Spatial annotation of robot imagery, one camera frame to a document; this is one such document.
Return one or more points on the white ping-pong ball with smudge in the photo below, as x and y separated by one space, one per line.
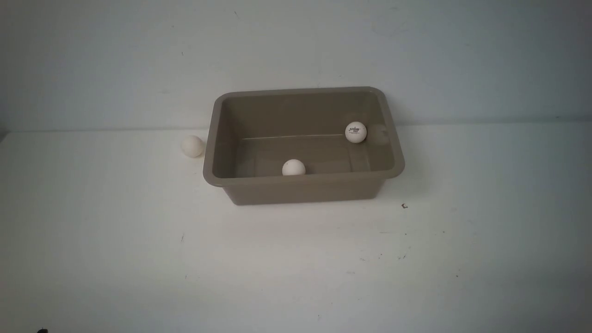
293 167

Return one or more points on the tan plastic storage bin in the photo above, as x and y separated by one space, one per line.
252 134

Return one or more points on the white ping-pong ball with logo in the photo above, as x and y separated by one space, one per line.
356 132

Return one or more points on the plain white ping-pong ball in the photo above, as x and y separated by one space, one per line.
192 146

